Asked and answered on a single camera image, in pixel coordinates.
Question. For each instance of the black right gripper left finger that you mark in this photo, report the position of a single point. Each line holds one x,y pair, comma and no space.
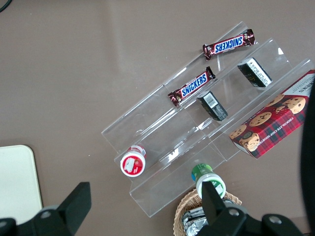
76,204

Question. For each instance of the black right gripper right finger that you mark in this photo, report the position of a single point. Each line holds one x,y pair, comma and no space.
214,209

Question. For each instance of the light wicker basket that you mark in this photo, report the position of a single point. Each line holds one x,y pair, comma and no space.
182,209

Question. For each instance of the beige plastic tray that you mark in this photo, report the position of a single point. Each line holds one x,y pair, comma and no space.
14,182

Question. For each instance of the foil-wrapped packet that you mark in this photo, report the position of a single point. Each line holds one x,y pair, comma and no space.
193,213
194,228

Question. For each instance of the green lidded cup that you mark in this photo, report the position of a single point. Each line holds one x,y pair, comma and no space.
204,172

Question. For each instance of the red strawberry yogurt cup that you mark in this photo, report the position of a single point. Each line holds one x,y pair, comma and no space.
133,163

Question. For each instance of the red tartan cookie box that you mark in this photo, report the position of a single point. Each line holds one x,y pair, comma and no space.
270,127

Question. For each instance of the small black carton box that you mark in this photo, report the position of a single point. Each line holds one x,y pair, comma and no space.
211,105
254,72

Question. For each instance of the clear acrylic tiered shelf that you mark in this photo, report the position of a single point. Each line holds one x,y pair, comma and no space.
152,118

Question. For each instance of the Snickers chocolate bar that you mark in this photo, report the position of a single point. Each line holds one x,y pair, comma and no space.
229,44
193,87

